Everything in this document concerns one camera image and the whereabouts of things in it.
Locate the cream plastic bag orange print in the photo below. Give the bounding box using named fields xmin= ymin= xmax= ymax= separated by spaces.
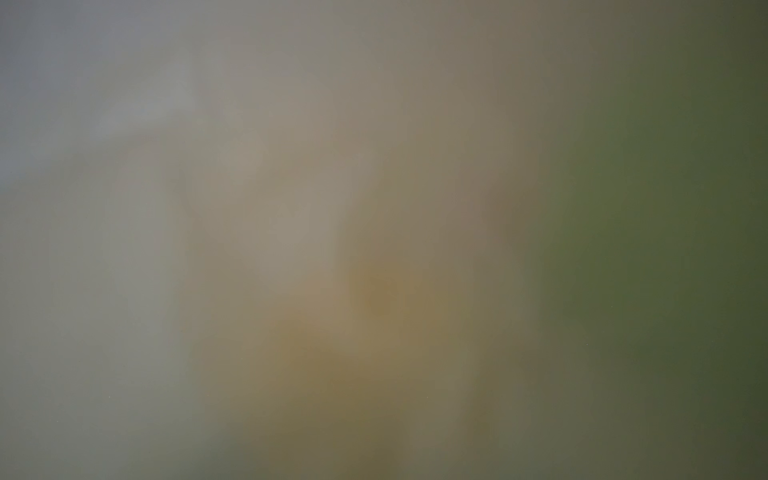
xmin=0 ymin=0 xmax=768 ymax=480

